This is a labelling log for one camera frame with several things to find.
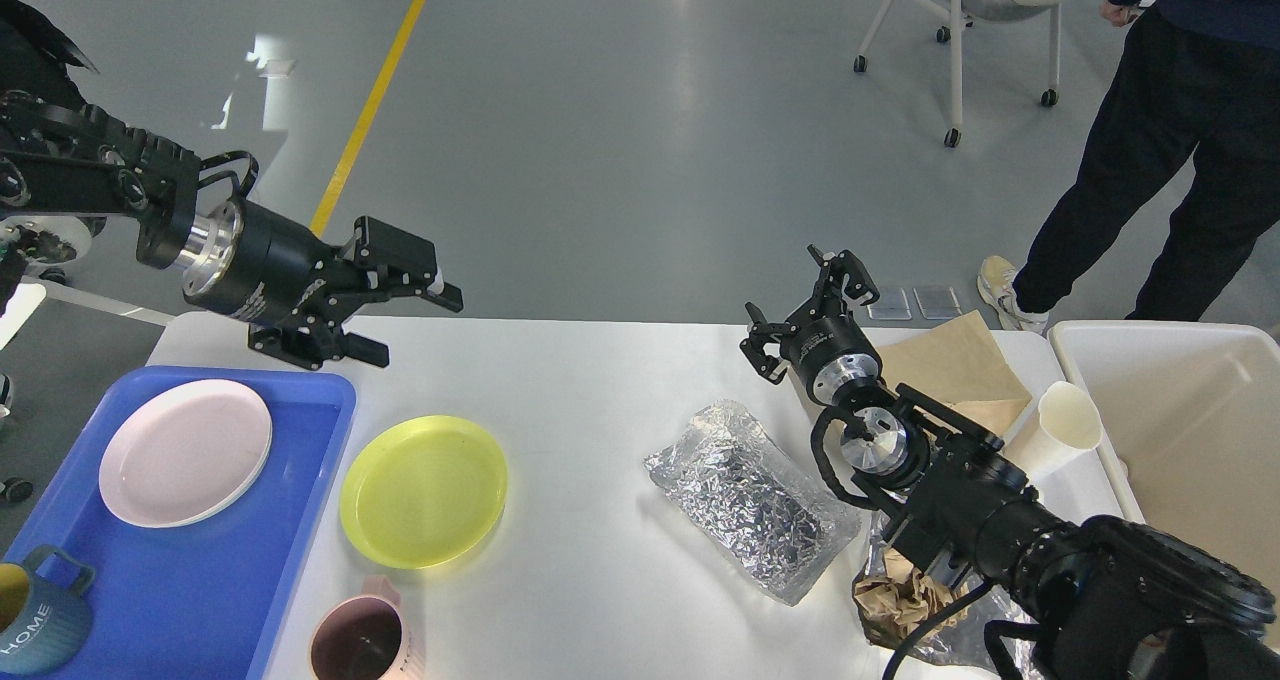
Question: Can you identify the white plastic bin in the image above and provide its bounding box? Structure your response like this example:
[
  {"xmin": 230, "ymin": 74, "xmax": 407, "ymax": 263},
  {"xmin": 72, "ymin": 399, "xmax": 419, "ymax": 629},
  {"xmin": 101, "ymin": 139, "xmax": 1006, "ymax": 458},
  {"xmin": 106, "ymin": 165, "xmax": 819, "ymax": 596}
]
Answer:
[{"xmin": 1050, "ymin": 321, "xmax": 1279, "ymax": 590}]

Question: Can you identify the yellow plastic plate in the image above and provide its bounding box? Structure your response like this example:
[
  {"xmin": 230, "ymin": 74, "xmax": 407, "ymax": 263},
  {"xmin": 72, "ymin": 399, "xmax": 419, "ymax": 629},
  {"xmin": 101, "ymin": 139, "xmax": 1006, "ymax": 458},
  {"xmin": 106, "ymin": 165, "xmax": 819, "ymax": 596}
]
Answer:
[{"xmin": 339, "ymin": 415, "xmax": 509, "ymax": 569}]

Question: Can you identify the pink plate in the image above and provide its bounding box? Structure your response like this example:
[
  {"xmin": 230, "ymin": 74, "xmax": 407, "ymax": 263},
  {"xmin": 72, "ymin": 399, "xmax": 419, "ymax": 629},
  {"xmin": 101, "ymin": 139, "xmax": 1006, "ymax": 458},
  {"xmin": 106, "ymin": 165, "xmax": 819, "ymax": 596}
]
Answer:
[{"xmin": 99, "ymin": 379, "xmax": 274, "ymax": 529}]

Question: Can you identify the crumpled foil wrapper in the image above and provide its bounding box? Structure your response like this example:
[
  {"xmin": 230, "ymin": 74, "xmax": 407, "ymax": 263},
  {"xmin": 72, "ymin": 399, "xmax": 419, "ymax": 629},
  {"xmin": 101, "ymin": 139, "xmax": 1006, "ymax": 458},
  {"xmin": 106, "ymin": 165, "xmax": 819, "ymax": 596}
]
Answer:
[{"xmin": 861, "ymin": 511, "xmax": 1032, "ymax": 674}]

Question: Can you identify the white paper cup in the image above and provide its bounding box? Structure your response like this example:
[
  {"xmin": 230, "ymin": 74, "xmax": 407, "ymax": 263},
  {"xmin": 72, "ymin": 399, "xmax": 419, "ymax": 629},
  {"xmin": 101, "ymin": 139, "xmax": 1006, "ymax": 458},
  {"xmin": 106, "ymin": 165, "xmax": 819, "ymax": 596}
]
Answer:
[{"xmin": 1002, "ymin": 382, "xmax": 1105, "ymax": 482}]

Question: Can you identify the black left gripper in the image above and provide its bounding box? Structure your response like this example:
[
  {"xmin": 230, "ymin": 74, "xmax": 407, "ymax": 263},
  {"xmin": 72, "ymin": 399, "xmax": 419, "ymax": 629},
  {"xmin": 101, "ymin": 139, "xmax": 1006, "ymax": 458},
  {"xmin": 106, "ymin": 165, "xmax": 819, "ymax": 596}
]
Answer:
[{"xmin": 180, "ymin": 198, "xmax": 465, "ymax": 371}]

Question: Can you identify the pink mug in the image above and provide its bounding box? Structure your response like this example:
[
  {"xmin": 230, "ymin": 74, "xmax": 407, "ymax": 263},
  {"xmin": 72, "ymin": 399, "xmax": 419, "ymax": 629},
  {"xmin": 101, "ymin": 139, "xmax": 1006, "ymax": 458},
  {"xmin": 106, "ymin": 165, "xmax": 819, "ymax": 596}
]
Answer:
[{"xmin": 308, "ymin": 575, "xmax": 424, "ymax": 679}]

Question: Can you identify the blue plastic tray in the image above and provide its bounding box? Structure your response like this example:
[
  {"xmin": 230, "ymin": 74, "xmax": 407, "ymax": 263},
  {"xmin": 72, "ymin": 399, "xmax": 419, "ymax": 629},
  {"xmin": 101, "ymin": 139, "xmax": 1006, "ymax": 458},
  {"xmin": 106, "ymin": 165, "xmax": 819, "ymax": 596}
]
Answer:
[{"xmin": 4, "ymin": 366, "xmax": 357, "ymax": 679}]

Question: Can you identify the person in dark trousers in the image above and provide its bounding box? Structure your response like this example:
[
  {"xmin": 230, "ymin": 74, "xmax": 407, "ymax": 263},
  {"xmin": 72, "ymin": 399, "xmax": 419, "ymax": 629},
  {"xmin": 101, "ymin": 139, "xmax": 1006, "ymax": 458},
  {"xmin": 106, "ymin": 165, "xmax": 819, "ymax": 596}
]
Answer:
[{"xmin": 975, "ymin": 0, "xmax": 1279, "ymax": 334}]

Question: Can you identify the floor socket plate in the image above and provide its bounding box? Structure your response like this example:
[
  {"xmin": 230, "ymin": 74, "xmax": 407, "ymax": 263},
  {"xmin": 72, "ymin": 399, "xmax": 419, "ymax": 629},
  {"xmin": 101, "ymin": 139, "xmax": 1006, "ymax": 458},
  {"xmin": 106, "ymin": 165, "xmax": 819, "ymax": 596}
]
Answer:
[
  {"xmin": 913, "ymin": 286, "xmax": 964, "ymax": 321},
  {"xmin": 867, "ymin": 286, "xmax": 913, "ymax": 323}
]

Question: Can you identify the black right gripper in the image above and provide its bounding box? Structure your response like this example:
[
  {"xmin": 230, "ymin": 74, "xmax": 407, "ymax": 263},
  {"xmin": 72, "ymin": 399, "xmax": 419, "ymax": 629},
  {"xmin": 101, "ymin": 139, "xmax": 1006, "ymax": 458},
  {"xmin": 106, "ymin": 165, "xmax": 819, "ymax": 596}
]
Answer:
[{"xmin": 740, "ymin": 245, "xmax": 887, "ymax": 407}]

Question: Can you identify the black jacket on chair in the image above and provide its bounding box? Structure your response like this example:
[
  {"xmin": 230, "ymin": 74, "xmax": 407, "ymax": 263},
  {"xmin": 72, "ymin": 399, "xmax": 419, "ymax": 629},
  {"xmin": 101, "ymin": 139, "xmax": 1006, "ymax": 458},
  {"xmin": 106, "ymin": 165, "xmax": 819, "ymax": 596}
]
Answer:
[{"xmin": 1, "ymin": 0, "xmax": 99, "ymax": 109}]

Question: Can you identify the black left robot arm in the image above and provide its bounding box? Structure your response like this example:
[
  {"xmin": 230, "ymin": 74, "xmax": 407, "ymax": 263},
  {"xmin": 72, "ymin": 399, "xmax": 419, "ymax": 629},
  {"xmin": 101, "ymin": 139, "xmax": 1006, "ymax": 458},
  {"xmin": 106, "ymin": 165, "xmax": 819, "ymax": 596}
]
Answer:
[{"xmin": 3, "ymin": 92, "xmax": 465, "ymax": 370}]

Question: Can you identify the silver foil bag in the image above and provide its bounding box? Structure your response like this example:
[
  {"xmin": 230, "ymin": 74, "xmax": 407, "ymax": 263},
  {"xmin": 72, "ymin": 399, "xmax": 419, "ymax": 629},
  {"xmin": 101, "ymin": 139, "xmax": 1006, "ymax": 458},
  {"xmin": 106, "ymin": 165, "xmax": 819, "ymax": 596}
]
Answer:
[{"xmin": 643, "ymin": 400, "xmax": 861, "ymax": 606}]

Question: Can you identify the crumpled brown paper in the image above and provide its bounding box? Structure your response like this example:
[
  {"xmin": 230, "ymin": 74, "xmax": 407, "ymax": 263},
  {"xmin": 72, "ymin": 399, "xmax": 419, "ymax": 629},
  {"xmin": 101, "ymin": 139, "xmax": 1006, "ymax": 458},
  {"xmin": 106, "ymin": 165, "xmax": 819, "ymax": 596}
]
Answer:
[{"xmin": 851, "ymin": 548, "xmax": 982, "ymax": 649}]

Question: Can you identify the white side table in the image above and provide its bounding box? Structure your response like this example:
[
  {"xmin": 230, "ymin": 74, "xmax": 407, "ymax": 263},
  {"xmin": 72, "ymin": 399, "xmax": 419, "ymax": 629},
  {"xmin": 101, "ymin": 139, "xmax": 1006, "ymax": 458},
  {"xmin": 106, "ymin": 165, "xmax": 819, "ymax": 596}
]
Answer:
[{"xmin": 0, "ymin": 283, "xmax": 47, "ymax": 350}]

